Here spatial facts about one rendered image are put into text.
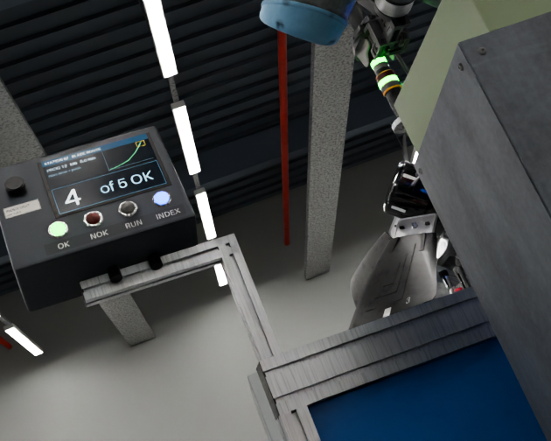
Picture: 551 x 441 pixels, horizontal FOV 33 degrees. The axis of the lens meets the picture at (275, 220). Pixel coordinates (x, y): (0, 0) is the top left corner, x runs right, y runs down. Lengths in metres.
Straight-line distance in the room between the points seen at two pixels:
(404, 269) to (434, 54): 0.78
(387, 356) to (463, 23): 0.52
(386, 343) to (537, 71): 0.52
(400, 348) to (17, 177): 0.60
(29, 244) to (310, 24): 0.48
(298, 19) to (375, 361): 0.49
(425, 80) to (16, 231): 0.59
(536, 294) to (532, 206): 0.11
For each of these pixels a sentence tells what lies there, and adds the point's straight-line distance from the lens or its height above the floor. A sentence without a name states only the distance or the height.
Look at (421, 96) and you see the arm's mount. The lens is 1.17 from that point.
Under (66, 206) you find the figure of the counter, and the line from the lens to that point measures 1.33.
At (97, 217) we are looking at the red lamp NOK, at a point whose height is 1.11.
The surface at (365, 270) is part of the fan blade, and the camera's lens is 2.14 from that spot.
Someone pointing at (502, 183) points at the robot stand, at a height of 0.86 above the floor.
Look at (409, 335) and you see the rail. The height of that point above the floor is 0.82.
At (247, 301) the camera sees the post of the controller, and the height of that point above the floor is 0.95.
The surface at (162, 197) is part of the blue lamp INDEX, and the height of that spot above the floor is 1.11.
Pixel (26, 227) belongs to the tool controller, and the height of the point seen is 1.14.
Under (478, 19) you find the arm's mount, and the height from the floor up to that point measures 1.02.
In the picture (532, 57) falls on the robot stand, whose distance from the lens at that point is 0.99.
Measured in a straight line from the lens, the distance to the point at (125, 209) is 1.31.
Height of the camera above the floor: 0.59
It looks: 20 degrees up
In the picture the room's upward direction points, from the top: 23 degrees counter-clockwise
